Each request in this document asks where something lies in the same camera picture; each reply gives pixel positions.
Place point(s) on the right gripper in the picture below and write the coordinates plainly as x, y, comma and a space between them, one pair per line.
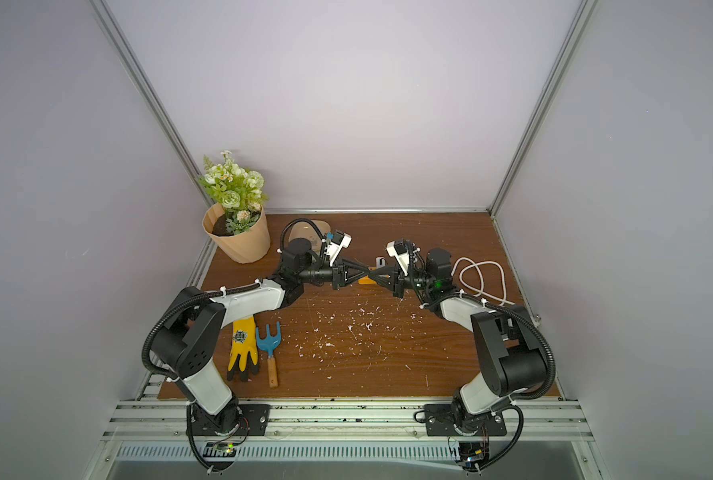
397, 282

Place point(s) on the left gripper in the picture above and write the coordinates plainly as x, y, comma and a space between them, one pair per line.
336, 274

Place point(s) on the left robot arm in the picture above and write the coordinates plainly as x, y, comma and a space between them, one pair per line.
182, 343

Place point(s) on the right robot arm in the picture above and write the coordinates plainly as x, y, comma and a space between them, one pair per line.
516, 361

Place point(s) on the beige panda bowl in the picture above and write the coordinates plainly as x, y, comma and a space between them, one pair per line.
313, 232

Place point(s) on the beige flower pot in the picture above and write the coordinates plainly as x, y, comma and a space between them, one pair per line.
247, 247

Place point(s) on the blue garden fork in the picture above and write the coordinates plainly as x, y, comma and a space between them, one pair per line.
268, 343

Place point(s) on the yellow black garden glove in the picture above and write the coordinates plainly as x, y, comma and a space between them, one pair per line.
243, 361

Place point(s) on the green white artificial flowers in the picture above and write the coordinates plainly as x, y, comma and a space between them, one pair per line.
239, 190

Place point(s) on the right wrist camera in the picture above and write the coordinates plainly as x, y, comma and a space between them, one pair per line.
405, 253

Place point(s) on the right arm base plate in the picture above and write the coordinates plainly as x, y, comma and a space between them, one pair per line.
452, 420

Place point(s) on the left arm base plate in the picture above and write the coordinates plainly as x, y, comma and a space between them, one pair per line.
242, 419

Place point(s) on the aluminium mounting rail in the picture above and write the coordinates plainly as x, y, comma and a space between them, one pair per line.
346, 419

